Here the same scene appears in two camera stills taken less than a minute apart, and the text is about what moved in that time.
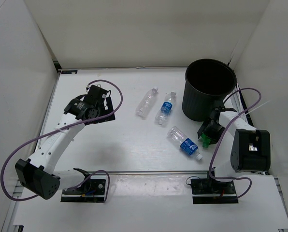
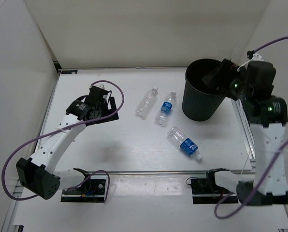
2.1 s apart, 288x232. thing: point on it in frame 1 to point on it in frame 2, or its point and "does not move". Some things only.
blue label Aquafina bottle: [163, 113] does not move
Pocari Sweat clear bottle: [188, 146] does not move
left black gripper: [109, 118] does not move
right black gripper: [215, 137] to [224, 69]
